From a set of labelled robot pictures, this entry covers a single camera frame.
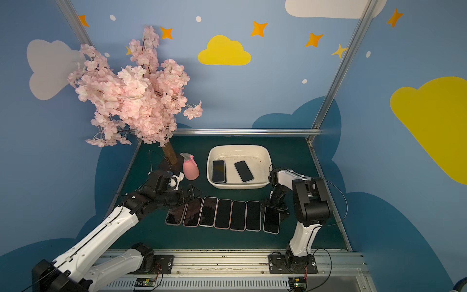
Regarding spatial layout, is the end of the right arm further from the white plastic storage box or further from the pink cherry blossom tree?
the pink cherry blossom tree

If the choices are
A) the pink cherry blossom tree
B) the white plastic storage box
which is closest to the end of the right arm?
the white plastic storage box

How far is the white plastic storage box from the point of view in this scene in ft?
3.30
